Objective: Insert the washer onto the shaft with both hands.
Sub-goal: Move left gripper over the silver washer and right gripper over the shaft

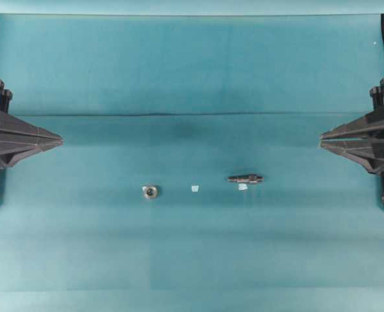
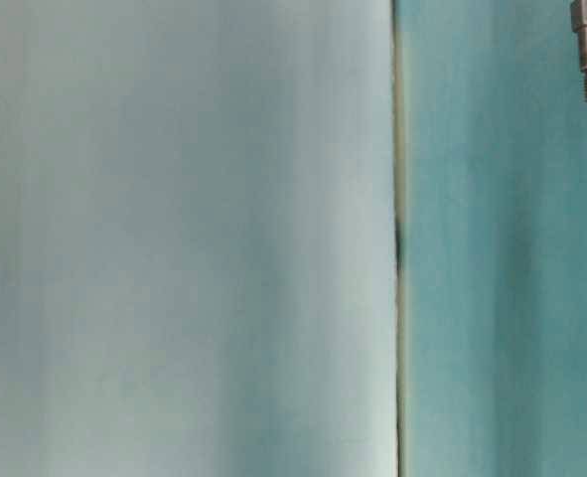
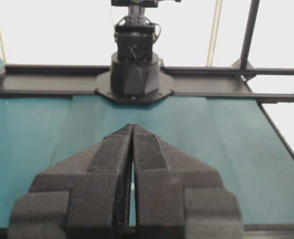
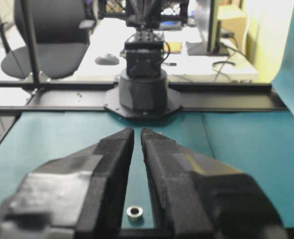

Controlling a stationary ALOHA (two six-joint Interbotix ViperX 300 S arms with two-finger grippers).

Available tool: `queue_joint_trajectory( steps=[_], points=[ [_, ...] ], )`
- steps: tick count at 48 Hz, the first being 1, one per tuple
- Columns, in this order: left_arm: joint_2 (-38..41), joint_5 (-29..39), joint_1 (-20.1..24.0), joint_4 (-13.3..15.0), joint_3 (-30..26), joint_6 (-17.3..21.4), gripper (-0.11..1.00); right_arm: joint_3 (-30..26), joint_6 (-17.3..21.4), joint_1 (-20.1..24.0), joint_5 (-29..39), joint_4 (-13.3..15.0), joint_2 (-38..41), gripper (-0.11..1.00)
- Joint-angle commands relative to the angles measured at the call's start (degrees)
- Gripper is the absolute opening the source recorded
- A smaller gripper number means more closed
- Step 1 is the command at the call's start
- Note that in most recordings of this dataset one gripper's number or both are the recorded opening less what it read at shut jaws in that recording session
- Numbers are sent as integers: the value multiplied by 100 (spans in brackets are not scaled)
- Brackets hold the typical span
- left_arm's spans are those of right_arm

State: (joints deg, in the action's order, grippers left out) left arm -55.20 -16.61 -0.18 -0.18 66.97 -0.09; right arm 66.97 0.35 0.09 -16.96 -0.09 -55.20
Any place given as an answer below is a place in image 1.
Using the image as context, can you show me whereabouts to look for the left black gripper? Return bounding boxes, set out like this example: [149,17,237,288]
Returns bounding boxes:
[0,80,64,168]

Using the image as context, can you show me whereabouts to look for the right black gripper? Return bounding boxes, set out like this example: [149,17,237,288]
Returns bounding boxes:
[320,78,384,203]

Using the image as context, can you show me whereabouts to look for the dark threaded metal shaft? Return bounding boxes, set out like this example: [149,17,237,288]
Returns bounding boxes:
[227,174,264,185]

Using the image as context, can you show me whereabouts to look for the silver metal washer ring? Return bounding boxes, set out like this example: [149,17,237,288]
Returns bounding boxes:
[142,183,160,201]

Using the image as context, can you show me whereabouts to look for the right white tape marker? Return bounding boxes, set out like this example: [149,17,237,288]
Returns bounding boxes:
[238,183,248,191]

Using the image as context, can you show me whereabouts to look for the teal table mat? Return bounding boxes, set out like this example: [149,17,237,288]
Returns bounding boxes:
[0,14,384,311]

